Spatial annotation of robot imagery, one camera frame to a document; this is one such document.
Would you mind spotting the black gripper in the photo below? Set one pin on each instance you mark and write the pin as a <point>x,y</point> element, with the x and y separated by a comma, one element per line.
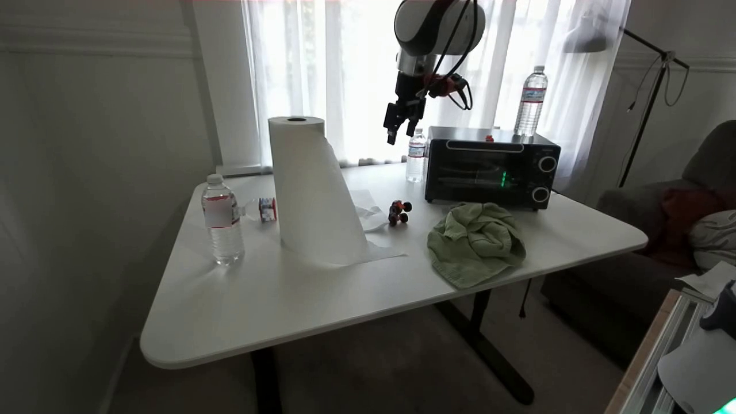
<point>410,92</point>

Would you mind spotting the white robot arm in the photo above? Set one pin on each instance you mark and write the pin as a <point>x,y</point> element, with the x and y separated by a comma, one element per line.
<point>437,25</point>

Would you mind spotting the black toaster oven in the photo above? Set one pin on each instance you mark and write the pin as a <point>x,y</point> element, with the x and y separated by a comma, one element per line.
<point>474,173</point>

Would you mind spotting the white paper towel roll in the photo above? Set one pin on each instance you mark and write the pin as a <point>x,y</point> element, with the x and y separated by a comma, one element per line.
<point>312,198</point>

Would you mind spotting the small clear water bottle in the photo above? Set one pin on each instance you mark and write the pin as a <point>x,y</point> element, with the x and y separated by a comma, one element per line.
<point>417,158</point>

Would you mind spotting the white sheer curtain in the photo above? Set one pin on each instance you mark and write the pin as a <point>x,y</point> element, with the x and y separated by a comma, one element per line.
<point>336,77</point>

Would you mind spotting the red black toy car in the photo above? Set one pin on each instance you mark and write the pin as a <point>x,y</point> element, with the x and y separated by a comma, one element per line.
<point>400,213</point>

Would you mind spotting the tall clear water bottle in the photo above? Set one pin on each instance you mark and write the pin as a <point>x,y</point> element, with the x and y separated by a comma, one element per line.
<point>532,106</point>

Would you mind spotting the green cloth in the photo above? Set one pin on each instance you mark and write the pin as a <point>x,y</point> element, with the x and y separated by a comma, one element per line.
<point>474,244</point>

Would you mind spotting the small printed mug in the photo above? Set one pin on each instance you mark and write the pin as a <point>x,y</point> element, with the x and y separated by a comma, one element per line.
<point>267,210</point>

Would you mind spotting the large red-label water bottle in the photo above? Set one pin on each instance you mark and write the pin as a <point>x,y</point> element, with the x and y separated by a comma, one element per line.
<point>221,221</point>

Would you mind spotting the black lamp stand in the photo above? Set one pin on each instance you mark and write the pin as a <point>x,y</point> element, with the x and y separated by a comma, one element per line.
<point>647,100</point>

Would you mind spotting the black table base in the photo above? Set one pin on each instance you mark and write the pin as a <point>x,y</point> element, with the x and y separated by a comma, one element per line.
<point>492,352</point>

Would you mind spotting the dark sofa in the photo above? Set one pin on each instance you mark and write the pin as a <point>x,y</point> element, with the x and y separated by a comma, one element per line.
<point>612,291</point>

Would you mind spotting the dark red cushion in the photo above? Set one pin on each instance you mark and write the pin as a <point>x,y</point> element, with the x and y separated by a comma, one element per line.
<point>686,215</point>

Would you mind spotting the white pillow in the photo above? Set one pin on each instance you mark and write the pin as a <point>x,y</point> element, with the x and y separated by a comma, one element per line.
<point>713,237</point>

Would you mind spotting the wooden desk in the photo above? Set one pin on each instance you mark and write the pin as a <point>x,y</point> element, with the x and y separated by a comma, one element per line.
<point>628,376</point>

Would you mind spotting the dark grey device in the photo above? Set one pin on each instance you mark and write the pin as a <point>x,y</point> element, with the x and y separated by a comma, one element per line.
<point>723,312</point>

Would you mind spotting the grey round plate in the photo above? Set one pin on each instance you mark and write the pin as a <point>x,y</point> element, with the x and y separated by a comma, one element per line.
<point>702,371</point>

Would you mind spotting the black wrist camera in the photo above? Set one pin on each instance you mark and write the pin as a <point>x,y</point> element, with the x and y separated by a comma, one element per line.
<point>449,86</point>

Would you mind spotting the aluminium frame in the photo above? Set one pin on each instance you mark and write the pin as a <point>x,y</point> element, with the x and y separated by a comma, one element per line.
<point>663,345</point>

